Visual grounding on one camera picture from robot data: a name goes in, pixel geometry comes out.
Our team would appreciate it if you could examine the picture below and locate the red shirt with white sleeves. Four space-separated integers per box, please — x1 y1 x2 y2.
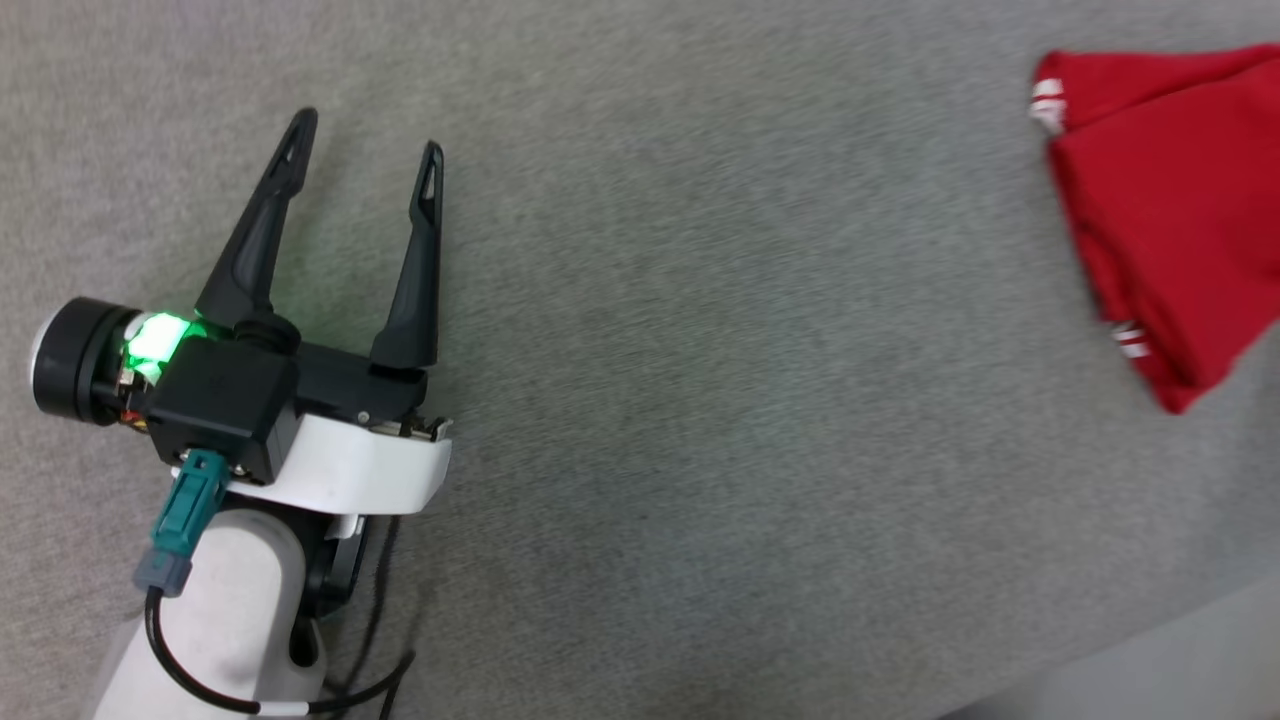
1029 44 1280 416

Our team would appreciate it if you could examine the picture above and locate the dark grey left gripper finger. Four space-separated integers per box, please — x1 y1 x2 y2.
194 107 320 333
369 139 446 371

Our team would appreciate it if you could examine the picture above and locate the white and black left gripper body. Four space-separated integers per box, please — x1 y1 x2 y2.
230 340 454 517

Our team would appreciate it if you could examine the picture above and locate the thin black cable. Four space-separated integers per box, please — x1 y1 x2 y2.
325 515 404 720

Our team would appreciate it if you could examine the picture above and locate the black cable with teal connector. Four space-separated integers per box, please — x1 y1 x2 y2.
133 449 417 717

